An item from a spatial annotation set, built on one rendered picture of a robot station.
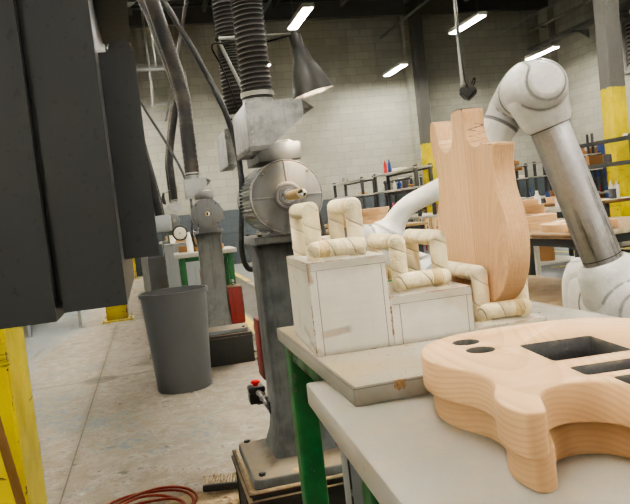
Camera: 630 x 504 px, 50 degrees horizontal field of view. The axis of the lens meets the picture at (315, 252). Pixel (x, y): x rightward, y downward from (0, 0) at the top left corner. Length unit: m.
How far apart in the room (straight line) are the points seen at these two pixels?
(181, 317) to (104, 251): 4.75
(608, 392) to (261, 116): 1.48
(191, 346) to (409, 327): 3.76
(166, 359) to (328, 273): 3.82
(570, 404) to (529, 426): 0.11
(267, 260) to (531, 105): 1.13
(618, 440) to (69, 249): 0.71
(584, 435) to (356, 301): 0.56
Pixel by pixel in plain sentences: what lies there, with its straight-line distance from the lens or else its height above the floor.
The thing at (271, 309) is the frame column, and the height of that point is 0.85.
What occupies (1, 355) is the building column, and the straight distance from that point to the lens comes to 2.00.
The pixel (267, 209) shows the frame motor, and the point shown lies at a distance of 2.31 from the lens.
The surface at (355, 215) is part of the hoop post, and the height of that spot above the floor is 1.18.
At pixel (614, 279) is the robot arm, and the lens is 1.87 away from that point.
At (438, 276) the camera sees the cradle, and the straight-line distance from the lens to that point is 1.32.
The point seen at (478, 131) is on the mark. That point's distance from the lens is 1.44.
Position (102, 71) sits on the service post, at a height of 1.24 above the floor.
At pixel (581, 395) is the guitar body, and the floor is 0.97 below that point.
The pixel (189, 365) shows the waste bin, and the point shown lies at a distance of 4.99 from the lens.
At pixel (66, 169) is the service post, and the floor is 1.21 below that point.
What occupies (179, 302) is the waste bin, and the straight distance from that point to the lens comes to 4.88.
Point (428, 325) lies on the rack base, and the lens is 1.29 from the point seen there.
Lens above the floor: 1.20
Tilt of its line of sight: 4 degrees down
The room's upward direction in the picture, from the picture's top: 6 degrees counter-clockwise
